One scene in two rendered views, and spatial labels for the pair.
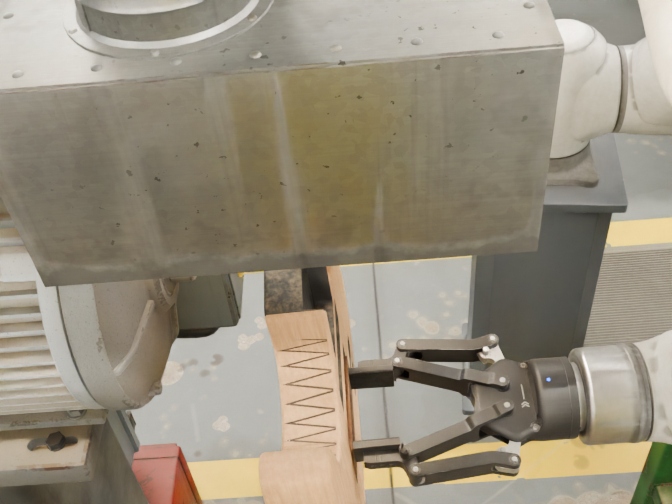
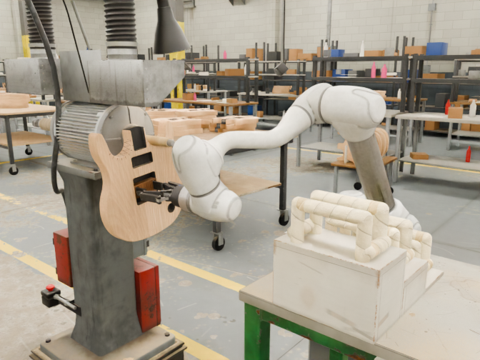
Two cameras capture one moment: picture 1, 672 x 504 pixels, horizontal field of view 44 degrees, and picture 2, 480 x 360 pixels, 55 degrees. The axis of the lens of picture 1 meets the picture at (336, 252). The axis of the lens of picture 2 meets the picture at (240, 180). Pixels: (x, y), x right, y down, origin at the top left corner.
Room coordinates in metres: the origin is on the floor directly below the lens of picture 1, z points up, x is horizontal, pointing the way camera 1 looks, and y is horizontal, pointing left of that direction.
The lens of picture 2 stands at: (-0.63, -1.22, 1.50)
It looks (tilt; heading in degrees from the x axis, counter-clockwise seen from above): 14 degrees down; 37
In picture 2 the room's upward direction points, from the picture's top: straight up
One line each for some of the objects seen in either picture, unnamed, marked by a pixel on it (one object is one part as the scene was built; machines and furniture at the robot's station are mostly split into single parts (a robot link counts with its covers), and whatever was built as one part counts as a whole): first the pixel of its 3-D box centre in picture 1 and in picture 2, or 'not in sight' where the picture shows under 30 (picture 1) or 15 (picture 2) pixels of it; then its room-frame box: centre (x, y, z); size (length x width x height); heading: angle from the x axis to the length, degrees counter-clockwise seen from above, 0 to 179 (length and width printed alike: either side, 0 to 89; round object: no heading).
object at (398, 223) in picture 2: not in sight; (375, 218); (0.52, -0.80, 1.12); 0.20 x 0.03 x 0.03; 86
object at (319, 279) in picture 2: not in sight; (336, 278); (0.32, -0.79, 1.02); 0.27 x 0.15 x 0.17; 87
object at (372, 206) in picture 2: not in sight; (347, 202); (0.36, -0.79, 1.20); 0.20 x 0.03 x 0.03; 86
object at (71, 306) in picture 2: not in sight; (61, 303); (0.41, 0.58, 0.46); 0.25 x 0.07 x 0.08; 87
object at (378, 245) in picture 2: not in sight; (376, 246); (0.31, -0.88, 1.12); 0.11 x 0.03 x 0.03; 177
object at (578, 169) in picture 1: (536, 144); not in sight; (1.24, -0.40, 0.73); 0.22 x 0.18 x 0.06; 80
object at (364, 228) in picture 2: not in sight; (363, 239); (0.27, -0.87, 1.15); 0.03 x 0.03 x 0.09
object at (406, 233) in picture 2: not in sight; (404, 243); (0.51, -0.89, 1.07); 0.03 x 0.03 x 0.09
